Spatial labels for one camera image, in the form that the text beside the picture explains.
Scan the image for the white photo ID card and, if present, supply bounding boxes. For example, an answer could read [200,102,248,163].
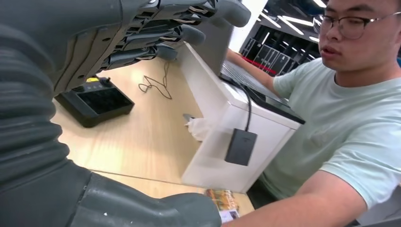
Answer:
[205,189,240,224]

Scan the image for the person with wristwatch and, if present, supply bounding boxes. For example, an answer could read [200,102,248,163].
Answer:
[222,0,401,227]

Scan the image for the black remote controller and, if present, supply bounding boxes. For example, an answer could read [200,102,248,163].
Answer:
[54,77,135,129]

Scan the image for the grey laptop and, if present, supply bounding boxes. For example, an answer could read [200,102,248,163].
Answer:
[191,0,292,105]

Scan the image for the crumpled white tissue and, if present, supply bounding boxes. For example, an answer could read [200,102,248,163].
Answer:
[185,117,214,141]

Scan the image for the red barrier strip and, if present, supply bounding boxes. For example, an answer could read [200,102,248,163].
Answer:
[242,55,279,77]

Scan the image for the white desk riser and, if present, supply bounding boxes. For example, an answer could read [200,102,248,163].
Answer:
[177,42,302,194]

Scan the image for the black power adapter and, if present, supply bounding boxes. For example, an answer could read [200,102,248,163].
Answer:
[224,128,258,166]

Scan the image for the black storage cabinets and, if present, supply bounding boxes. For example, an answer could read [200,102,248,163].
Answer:
[239,0,320,78]

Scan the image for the thin-framed eyeglasses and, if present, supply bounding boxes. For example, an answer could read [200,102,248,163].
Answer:
[313,12,401,40]

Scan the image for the thin black cable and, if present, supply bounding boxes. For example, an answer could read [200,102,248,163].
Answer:
[138,61,173,100]

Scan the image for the black adapter cable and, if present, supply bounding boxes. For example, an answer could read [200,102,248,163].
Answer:
[219,75,253,132]

